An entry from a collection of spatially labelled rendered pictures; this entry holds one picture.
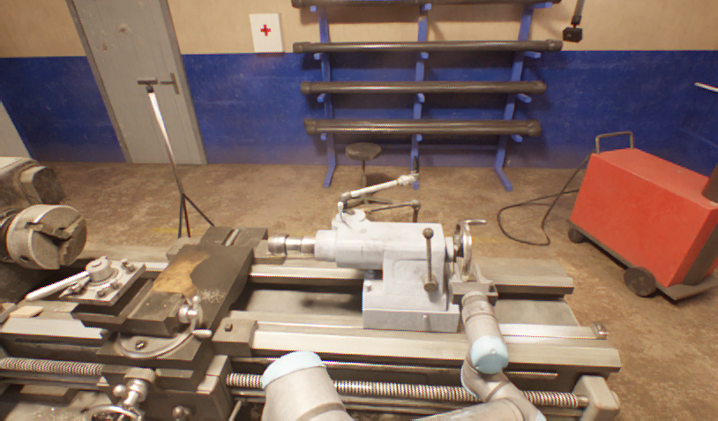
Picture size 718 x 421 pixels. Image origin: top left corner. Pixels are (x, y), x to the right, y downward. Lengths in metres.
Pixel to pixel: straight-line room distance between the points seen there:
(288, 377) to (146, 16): 4.35
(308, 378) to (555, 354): 0.95
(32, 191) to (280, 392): 1.50
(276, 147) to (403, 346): 3.58
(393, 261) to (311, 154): 3.37
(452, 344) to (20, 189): 1.78
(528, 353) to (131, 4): 4.61
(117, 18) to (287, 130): 2.11
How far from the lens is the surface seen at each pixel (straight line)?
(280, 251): 1.30
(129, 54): 4.94
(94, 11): 5.05
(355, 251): 1.20
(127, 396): 1.35
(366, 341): 1.31
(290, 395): 0.68
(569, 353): 1.45
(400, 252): 1.20
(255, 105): 4.44
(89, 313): 1.39
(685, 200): 2.91
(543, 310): 1.72
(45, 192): 1.95
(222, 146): 4.80
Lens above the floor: 1.89
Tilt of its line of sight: 30 degrees down
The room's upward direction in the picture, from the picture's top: 1 degrees counter-clockwise
